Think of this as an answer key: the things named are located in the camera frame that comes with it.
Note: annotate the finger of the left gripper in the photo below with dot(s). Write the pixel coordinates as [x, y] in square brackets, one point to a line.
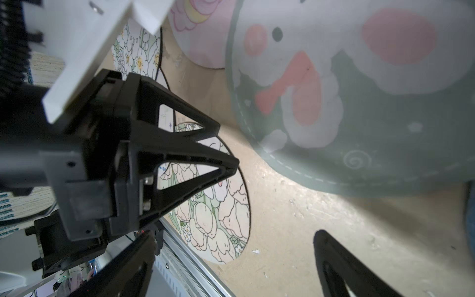
[158, 106]

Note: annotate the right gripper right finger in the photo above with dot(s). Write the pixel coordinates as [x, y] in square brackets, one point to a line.
[340, 272]

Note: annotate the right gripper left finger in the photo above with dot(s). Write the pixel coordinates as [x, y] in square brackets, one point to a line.
[127, 275]

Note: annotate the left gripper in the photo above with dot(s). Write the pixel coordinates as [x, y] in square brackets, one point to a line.
[94, 175]

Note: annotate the green flower outline coaster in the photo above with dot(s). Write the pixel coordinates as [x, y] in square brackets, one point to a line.
[216, 222]

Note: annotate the green bunny coaster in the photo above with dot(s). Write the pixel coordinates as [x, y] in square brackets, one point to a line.
[357, 98]

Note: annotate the white daisy coaster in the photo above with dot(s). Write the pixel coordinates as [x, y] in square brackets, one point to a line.
[137, 51]

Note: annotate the pink unicorn coaster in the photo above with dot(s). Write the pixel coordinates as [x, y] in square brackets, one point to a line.
[201, 30]

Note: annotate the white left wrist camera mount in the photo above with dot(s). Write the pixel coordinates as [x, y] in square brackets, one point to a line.
[81, 33]

